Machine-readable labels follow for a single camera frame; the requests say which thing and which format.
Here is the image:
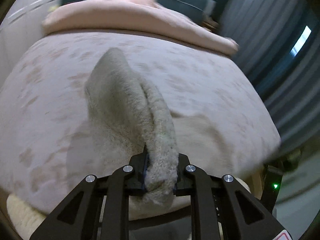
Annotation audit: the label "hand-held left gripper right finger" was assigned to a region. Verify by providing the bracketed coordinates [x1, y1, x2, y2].
[173, 152, 293, 240]

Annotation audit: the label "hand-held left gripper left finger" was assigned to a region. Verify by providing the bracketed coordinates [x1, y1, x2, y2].
[30, 152, 148, 240]

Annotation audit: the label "cream sweater with black hearts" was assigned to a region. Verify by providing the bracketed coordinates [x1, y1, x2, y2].
[65, 47, 253, 205]

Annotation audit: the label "bed with floral sheet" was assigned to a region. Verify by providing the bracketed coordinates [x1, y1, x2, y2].
[0, 27, 282, 220]

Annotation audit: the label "blue-grey curtain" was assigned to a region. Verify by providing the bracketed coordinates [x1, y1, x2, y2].
[217, 0, 320, 160]

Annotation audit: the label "dark bedside objects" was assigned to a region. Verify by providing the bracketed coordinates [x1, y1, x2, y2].
[200, 15, 220, 32]

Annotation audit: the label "pink duvet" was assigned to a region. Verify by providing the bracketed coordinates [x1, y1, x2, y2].
[41, 0, 239, 55]

